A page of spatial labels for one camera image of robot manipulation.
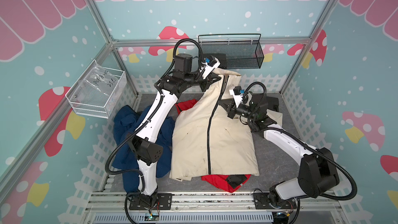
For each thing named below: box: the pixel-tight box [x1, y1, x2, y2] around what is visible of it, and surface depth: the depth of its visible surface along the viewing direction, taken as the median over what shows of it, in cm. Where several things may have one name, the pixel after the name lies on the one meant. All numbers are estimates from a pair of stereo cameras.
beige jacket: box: [168, 67, 260, 182], surface depth 86 cm
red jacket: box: [175, 99, 252, 193], surface depth 80 cm
